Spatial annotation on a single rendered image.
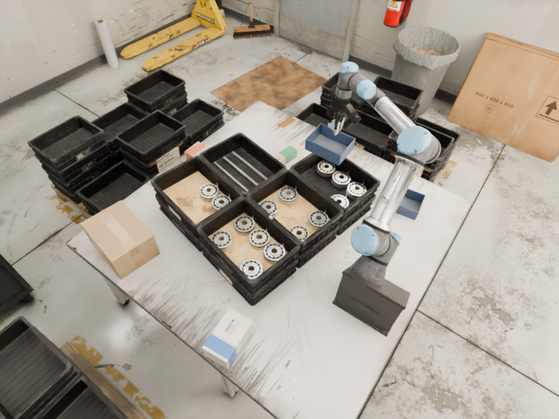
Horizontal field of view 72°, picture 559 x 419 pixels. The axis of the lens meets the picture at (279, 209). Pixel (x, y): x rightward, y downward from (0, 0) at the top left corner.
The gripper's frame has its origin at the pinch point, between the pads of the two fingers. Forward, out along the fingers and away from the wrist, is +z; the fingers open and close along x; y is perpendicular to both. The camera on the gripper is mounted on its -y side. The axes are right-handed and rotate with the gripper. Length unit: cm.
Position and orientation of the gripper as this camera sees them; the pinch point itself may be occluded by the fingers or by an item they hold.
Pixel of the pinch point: (337, 133)
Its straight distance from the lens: 200.9
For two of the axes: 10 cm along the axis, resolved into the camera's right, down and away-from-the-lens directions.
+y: -7.9, -4.9, 3.7
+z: -1.1, 7.0, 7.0
